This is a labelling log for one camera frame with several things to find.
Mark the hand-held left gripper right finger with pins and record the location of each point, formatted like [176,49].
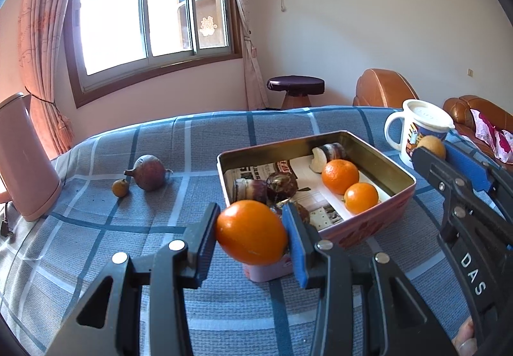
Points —
[298,256]

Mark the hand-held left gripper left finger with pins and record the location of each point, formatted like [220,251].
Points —
[208,244]

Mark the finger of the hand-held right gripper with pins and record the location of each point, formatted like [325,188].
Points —
[437,175]
[469,167]

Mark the pale yellow round fruit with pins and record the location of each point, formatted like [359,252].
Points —
[433,145]

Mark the small orange citrus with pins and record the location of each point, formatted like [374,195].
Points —
[250,232]

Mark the pink tin box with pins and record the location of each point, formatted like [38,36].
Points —
[360,232]

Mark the striped brown taro piece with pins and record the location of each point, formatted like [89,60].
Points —
[249,191]

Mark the dark shiny taro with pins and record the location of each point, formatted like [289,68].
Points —
[281,185]

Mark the orange mandarin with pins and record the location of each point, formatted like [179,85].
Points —
[360,198]

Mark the large orange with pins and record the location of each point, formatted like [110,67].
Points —
[340,176]

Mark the cut taro piece white flesh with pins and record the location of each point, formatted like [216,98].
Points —
[334,151]

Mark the person's right hand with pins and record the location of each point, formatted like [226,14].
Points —
[465,342]

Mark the pink floral cloth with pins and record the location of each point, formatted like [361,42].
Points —
[493,135]

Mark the white printed mug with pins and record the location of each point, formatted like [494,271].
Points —
[427,115]

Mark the newspaper lining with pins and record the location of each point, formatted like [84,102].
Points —
[304,171]

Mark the reddish purple round fruit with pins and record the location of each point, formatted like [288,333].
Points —
[149,172]

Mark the small brownish orange fruit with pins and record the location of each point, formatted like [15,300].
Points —
[120,188]

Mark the blue checked blanket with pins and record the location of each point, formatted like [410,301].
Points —
[100,228]

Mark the round dark stool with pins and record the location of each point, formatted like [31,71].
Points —
[294,83]

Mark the pink patterned curtain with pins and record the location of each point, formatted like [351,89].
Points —
[44,39]
[250,59]

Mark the curtain tieback tassel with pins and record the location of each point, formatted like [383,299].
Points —
[62,121]

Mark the pink electric kettle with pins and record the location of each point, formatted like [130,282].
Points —
[28,163]

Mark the black kettle power plug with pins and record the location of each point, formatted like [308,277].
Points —
[6,230]

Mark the wooden framed window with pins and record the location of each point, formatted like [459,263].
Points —
[120,19]

